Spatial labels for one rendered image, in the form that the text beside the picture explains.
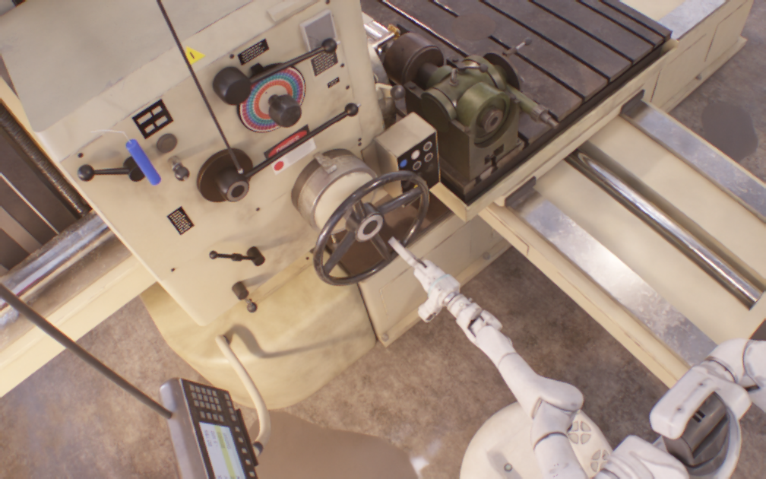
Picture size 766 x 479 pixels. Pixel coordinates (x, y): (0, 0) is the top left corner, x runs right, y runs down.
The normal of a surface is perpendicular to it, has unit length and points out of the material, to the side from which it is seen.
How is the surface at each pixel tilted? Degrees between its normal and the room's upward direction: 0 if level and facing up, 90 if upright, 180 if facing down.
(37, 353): 90
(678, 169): 0
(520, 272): 0
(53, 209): 90
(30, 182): 90
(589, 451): 38
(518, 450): 0
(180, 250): 90
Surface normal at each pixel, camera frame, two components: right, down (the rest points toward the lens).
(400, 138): -0.11, -0.54
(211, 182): 0.62, 0.62
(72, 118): 0.36, 0.06
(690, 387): -0.45, -0.82
